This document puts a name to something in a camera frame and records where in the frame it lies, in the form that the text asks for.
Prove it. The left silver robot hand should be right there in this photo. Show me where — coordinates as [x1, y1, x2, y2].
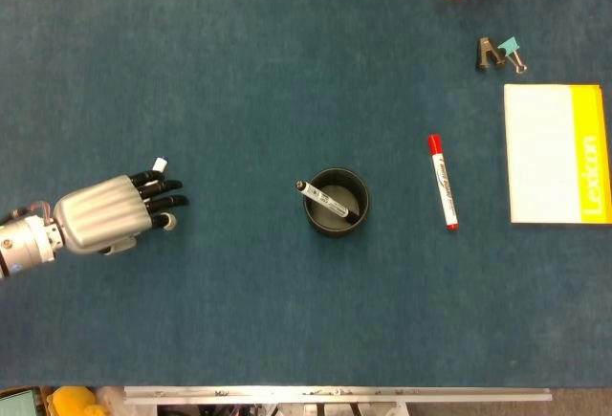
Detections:
[52, 167, 190, 257]

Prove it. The white marker with red cap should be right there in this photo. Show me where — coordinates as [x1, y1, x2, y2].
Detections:
[426, 133, 459, 232]

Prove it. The black mesh pen cup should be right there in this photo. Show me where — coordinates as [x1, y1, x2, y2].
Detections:
[302, 166, 371, 239]

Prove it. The yellow plastic object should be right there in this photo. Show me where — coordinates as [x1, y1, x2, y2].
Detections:
[51, 385, 104, 416]

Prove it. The blue felt table mat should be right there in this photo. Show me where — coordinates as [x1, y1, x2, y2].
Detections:
[0, 0, 612, 388]

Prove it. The green box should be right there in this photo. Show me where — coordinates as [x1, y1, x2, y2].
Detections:
[0, 386, 42, 416]

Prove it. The white marker with black cap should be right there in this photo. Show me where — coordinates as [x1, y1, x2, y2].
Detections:
[295, 180, 361, 225]

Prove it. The white and yellow notebook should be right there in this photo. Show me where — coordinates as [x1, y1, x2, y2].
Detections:
[503, 82, 612, 225]

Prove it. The aluminium frame rail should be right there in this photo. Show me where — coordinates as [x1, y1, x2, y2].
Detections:
[122, 385, 554, 405]

